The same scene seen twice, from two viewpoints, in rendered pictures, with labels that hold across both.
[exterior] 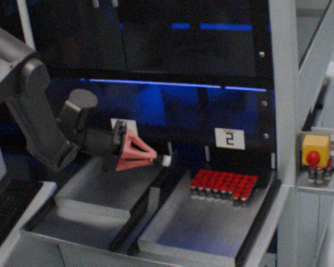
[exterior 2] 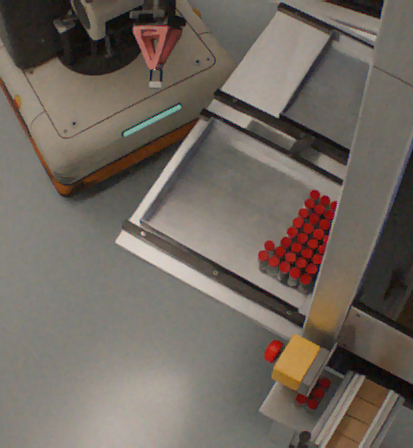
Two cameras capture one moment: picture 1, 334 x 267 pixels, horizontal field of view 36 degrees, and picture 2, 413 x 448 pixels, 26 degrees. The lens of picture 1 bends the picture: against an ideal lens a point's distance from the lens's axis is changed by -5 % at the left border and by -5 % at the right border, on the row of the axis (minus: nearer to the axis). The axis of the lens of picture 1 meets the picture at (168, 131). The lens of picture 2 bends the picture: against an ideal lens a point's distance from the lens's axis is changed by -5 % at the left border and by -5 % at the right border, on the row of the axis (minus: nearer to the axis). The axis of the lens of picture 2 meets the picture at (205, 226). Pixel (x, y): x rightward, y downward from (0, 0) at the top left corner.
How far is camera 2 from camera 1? 160 cm
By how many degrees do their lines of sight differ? 67
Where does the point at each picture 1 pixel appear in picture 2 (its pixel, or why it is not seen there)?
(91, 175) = not seen: hidden behind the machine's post
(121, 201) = (326, 112)
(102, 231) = (261, 87)
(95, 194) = (348, 82)
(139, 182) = not seen: hidden behind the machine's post
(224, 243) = (193, 224)
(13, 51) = not seen: outside the picture
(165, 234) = (235, 157)
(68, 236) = (260, 51)
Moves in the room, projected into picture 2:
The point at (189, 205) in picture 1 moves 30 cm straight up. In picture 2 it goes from (295, 194) to (307, 115)
